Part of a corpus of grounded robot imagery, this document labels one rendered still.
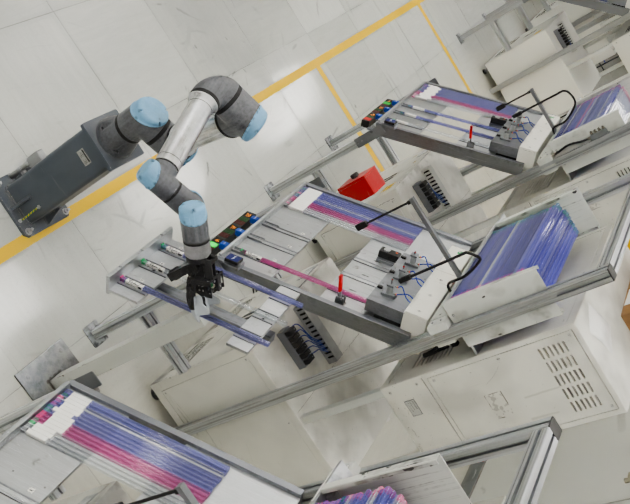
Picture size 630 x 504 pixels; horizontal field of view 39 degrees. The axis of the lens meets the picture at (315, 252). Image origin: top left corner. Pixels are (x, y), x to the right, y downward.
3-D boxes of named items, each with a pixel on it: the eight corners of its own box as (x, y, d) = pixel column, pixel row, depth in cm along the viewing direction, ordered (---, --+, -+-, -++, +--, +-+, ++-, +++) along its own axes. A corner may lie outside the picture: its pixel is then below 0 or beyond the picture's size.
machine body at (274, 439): (139, 389, 346) (246, 342, 310) (229, 303, 402) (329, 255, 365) (230, 518, 357) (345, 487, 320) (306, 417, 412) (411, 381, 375)
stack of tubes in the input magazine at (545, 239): (448, 299, 269) (525, 268, 254) (493, 230, 310) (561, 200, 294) (469, 332, 271) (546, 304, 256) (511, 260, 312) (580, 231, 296)
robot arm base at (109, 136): (88, 126, 301) (105, 113, 295) (115, 114, 313) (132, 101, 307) (112, 164, 303) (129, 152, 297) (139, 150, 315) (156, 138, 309)
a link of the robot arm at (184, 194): (181, 175, 252) (183, 190, 242) (209, 199, 257) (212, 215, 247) (162, 194, 253) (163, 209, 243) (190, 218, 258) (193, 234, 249)
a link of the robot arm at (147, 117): (123, 103, 303) (147, 85, 295) (152, 129, 309) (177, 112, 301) (111, 125, 295) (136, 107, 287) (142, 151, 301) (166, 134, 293)
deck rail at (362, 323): (213, 272, 302) (215, 257, 299) (216, 270, 304) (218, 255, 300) (405, 351, 281) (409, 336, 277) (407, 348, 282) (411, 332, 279)
